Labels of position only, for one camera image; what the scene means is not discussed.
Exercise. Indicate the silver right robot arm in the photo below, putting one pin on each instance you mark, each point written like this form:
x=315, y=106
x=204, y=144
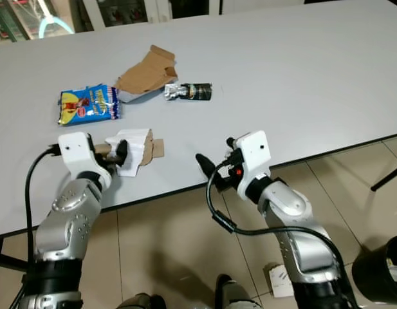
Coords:
x=288, y=206

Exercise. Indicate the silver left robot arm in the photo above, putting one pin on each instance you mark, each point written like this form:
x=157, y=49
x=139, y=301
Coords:
x=63, y=219

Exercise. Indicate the black rubbish bin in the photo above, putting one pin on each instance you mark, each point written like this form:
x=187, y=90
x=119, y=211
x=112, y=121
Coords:
x=378, y=270

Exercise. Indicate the blue snack packet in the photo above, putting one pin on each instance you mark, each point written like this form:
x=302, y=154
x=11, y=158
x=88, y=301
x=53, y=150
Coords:
x=87, y=106

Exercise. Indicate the flattened brown cardboard box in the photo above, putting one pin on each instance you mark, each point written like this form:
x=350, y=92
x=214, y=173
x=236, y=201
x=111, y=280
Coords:
x=145, y=74

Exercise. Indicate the robot right leg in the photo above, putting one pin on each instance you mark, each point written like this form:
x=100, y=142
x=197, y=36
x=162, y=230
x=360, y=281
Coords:
x=233, y=297

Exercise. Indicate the robot leg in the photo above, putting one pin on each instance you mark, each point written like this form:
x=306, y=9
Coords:
x=233, y=297
x=134, y=302

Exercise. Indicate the robot left leg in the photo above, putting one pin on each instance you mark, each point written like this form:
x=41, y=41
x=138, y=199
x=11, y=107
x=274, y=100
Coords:
x=134, y=302

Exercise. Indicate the glass door cabinet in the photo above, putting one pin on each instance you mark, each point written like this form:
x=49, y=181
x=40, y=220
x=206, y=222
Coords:
x=127, y=9

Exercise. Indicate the black table leg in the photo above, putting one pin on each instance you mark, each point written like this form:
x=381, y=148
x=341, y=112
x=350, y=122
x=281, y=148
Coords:
x=388, y=177

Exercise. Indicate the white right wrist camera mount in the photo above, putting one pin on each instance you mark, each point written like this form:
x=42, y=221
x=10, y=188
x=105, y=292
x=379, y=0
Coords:
x=255, y=153

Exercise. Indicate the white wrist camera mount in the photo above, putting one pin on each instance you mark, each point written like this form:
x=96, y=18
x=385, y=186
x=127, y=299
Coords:
x=255, y=153
x=76, y=149

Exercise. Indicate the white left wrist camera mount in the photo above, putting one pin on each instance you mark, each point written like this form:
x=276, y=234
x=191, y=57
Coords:
x=76, y=149

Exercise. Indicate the black table frame bar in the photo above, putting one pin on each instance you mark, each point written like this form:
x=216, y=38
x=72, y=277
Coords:
x=2, y=251

